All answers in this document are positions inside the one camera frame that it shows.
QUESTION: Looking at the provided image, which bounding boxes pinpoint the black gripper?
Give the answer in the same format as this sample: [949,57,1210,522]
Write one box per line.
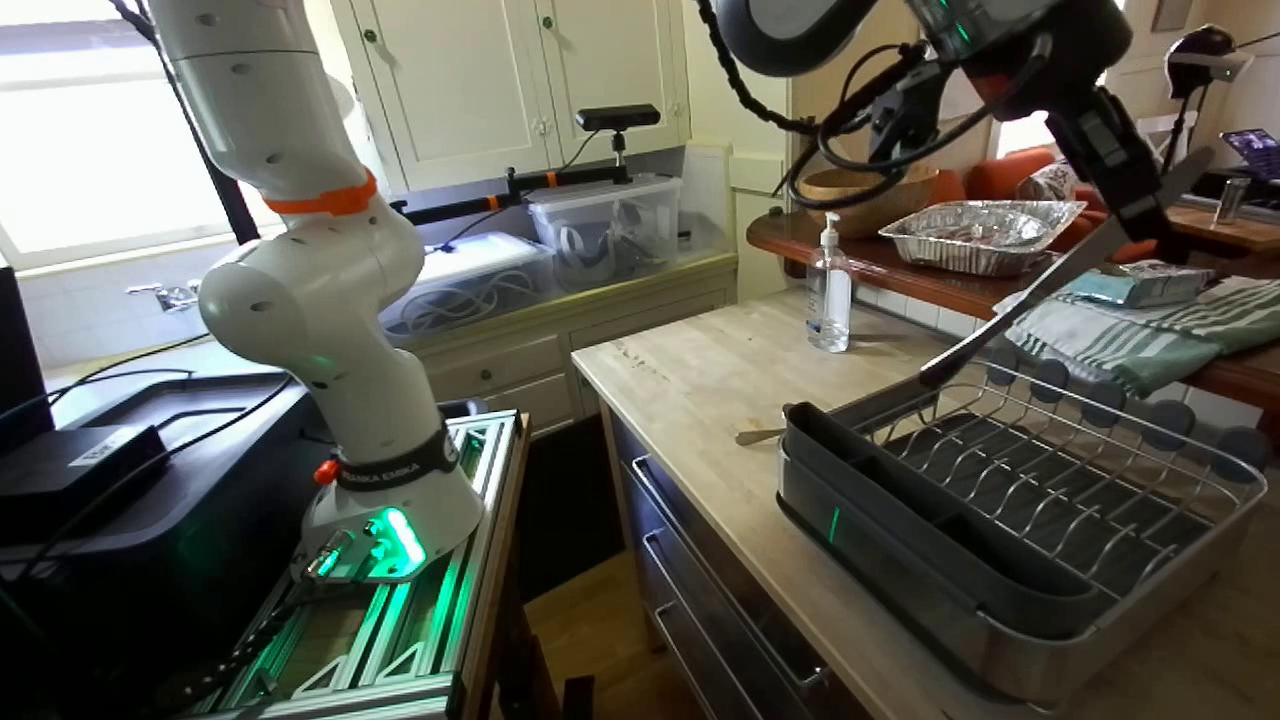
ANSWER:
[1039,80,1201,262]

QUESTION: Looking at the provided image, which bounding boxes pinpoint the silver table knife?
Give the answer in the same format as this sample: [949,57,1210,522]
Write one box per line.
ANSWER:
[916,144,1222,393]

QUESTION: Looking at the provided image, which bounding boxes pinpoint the striped green dish towels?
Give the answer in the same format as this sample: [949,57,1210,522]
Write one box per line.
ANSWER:
[993,261,1280,401]

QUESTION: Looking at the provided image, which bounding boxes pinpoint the dark wooden side table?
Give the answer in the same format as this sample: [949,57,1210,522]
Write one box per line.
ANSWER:
[744,195,1280,410]

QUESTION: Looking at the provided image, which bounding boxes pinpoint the orange cushion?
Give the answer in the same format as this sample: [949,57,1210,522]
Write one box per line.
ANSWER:
[961,144,1162,262]

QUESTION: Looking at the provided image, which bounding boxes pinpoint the aluminium foil tray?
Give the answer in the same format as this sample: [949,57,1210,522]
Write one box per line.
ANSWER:
[877,195,1094,279]

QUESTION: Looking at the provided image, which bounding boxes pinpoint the wooden bowl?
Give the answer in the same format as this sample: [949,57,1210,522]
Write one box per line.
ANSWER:
[795,161,951,243]

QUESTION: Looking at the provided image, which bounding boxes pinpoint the clear hand sanitizer pump bottle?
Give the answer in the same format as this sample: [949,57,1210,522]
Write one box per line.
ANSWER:
[804,207,855,358]

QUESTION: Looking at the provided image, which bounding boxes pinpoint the dark grey cutlery caddy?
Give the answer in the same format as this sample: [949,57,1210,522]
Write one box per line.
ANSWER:
[775,394,1117,646]

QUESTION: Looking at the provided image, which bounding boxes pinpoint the clear plastic storage bin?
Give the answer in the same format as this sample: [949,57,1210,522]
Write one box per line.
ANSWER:
[520,178,688,288]

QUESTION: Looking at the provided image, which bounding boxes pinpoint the steel drawer cabinet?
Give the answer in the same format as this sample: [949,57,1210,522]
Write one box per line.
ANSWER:
[596,408,873,720]

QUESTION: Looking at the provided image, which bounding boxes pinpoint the black bar with orange clamps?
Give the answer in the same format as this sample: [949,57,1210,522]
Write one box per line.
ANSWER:
[386,161,634,249]

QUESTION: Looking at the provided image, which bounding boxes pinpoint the black box device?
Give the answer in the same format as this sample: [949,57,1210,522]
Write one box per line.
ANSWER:
[0,416,178,547]

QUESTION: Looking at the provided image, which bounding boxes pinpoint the black computer monitor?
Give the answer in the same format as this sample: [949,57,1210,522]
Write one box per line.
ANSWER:
[0,257,59,456]

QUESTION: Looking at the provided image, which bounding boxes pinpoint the black camera on tripod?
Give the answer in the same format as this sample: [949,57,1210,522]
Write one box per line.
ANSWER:
[1154,19,1257,207]

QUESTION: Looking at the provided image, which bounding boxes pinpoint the steel wire dish rack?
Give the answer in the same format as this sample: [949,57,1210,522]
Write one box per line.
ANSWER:
[772,357,1271,707]

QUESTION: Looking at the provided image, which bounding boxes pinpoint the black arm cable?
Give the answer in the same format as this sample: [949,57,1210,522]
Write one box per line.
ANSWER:
[694,0,995,210]

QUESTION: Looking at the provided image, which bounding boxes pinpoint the black stereo camera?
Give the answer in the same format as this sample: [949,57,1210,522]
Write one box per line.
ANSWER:
[571,101,664,137]

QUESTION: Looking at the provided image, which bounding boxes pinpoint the white wall cabinet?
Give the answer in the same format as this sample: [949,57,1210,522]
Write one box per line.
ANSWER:
[331,0,696,192]

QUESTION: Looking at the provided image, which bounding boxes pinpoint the aluminium profile robot mount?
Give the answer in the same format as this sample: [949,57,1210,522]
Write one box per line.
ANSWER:
[196,405,535,720]

